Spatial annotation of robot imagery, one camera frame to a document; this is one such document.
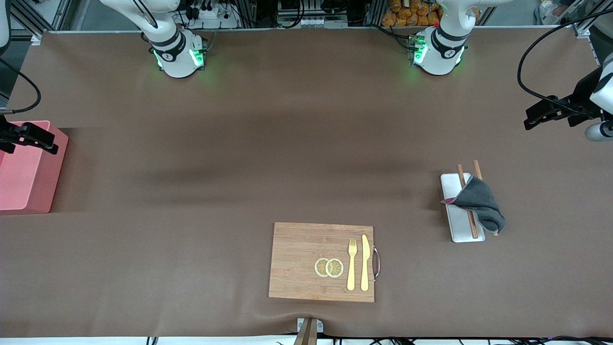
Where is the grey and pink cloth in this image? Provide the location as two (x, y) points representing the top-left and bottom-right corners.
(441, 175), (506, 234)

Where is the pink plastic bin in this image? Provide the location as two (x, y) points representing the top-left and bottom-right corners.
(0, 120), (69, 215)

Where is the brown wooden chopstick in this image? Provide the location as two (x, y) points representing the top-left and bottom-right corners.
(473, 160), (499, 236)
(456, 164), (479, 239)

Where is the white rectangular tray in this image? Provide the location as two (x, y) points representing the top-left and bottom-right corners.
(440, 173), (486, 243)

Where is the bag of orange snacks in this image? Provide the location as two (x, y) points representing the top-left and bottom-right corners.
(382, 0), (443, 27)

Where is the white power strip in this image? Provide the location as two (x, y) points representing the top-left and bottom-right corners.
(184, 0), (240, 29)

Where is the yellow plastic knife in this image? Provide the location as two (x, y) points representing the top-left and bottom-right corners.
(361, 234), (371, 292)

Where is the yellow plastic fork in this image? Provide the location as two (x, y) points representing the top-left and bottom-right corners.
(347, 239), (358, 291)

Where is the bamboo cutting board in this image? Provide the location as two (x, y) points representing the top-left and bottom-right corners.
(268, 222), (381, 303)

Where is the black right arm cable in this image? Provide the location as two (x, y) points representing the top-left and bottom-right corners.
(0, 57), (42, 115)

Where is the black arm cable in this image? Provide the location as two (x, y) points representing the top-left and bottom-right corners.
(0, 57), (42, 115)
(517, 7), (613, 118)

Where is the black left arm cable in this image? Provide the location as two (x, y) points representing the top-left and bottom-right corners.
(517, 7), (613, 118)

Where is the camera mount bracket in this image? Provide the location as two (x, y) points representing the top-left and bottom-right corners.
(293, 318), (324, 345)

